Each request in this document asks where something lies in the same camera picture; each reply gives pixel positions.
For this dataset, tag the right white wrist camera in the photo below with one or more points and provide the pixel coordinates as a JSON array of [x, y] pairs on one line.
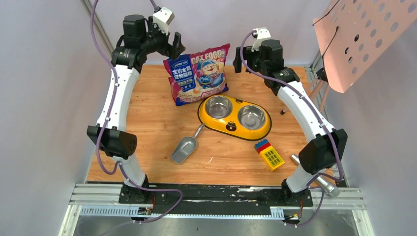
[[260, 34]]

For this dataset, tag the aluminium frame rail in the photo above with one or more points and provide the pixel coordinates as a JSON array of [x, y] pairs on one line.
[[102, 199]]

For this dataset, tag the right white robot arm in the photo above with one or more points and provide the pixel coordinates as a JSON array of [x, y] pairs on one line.
[[325, 144]]

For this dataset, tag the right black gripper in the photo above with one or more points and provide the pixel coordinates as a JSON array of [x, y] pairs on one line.
[[248, 54]]

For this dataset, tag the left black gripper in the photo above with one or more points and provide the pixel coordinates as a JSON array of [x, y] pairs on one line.
[[171, 44]]

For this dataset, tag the colourful toy brick block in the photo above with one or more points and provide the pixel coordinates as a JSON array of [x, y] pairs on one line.
[[269, 155]]

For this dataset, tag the silver microphone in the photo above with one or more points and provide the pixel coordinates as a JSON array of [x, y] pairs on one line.
[[317, 179]]

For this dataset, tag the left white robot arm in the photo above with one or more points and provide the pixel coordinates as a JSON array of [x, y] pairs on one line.
[[115, 147]]

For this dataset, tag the cat food bag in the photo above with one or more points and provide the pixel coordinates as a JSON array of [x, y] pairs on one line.
[[197, 76]]

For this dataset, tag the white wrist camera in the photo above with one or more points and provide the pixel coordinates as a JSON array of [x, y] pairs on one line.
[[162, 18], [260, 34]]

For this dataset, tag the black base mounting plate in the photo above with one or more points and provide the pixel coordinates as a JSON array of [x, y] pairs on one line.
[[212, 199]]

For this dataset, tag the yellow double pet bowl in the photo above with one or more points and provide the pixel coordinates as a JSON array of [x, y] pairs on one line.
[[235, 117]]

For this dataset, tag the pink perforated music stand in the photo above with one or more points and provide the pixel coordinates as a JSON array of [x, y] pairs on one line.
[[352, 34]]

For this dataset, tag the metal food scoop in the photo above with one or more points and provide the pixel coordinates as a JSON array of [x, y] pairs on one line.
[[185, 146]]

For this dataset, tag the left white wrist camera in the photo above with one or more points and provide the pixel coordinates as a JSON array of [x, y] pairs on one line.
[[162, 18]]

